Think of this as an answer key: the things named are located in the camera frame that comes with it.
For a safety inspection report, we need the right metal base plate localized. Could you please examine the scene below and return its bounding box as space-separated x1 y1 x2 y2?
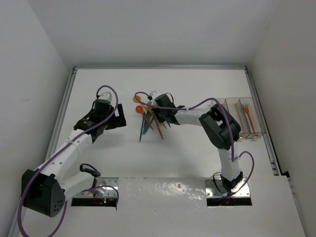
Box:
204 177 251 198

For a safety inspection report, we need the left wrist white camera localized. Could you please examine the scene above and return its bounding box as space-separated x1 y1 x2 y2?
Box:
97 91 112 102

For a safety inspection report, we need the metal base plate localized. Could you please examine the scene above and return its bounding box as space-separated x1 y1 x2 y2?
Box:
73 177 119 199
204 177 251 198

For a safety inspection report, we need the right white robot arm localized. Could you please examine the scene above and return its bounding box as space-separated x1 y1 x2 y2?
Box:
148 91 243 193

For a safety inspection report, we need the orange spoon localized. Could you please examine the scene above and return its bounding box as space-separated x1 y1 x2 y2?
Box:
135 105 154 129

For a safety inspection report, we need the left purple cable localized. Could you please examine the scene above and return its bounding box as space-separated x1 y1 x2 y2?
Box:
17 85 119 237

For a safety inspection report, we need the wrist white camera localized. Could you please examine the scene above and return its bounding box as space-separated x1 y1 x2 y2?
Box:
148 90 158 101
97 91 112 102

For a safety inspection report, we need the clear container middle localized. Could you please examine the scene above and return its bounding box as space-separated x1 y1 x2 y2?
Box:
226 97 244 139

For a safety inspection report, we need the clear container right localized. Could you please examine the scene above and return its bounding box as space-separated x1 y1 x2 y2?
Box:
239 97 266 140

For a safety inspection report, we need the clear container left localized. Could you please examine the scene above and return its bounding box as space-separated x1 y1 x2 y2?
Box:
209 98 227 109

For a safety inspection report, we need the dark blue knife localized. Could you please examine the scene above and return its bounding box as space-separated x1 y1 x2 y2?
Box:
139 118 146 142

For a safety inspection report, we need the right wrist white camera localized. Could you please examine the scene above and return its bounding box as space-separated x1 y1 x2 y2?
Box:
148 90 158 101

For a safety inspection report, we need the clear container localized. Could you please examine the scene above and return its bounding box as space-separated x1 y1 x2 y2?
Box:
226 97 244 139
209 98 227 109
239 97 266 140

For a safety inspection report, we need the yellow spoon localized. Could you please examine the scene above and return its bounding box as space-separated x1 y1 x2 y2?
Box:
133 95 154 114

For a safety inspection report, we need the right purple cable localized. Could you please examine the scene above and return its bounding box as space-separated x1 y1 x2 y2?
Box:
134 91 255 198

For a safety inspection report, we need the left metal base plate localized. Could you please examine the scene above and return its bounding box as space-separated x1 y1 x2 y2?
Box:
73 177 119 199

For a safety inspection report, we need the orange fork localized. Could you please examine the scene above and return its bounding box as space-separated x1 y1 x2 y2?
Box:
244 104 256 133

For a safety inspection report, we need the purple cable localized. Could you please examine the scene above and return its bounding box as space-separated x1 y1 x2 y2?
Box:
134 91 255 198
17 85 119 237

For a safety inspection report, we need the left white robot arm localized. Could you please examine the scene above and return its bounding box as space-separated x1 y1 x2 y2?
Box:
21 99 126 217

